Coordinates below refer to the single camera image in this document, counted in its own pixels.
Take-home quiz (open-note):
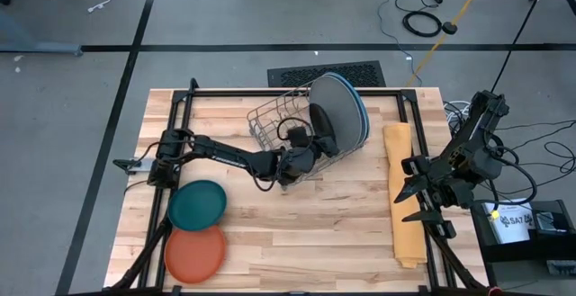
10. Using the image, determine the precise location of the large grey plate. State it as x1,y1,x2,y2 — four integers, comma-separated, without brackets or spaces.
309,74,364,153

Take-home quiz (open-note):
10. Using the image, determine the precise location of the folded yellow towel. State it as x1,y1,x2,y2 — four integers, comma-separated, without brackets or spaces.
382,122,428,269

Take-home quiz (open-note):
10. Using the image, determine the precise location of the thick black slanted cable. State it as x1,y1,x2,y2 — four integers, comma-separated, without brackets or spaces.
490,0,554,94

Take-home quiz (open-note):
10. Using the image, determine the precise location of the black equipment box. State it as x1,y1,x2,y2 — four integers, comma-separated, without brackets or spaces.
470,199,576,283

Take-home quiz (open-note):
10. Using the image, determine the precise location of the small dark teal plate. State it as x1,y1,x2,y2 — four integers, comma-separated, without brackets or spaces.
166,179,228,232

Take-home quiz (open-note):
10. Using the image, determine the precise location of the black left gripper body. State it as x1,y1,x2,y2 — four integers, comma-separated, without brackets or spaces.
276,142,323,184

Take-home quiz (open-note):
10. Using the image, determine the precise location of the large pale grey-blue plate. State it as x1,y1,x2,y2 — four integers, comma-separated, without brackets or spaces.
323,72,367,151

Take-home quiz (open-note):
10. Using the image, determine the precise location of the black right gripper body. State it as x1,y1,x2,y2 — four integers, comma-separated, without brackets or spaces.
401,154,473,239

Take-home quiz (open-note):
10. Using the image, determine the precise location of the large blue plate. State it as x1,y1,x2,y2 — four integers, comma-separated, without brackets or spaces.
330,71,372,147

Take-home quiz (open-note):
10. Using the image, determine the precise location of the small orange plate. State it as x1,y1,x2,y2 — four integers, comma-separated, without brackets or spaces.
164,224,228,285

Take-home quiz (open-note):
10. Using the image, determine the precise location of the black floor vent grate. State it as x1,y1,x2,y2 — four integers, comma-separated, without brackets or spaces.
266,60,387,88

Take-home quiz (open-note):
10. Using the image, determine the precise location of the grey wire dish rack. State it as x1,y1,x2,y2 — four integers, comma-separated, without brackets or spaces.
246,77,371,187

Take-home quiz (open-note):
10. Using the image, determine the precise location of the white printed paper sheet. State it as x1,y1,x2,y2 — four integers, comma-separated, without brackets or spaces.
483,202,536,245

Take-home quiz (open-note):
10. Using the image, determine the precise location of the black table frame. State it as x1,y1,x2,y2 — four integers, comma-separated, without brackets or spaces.
103,77,490,296

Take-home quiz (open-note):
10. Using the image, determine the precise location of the coiled black cable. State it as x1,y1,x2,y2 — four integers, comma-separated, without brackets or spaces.
401,10,444,39

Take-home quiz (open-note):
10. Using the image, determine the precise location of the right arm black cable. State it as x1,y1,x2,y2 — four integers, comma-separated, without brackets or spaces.
490,151,539,207

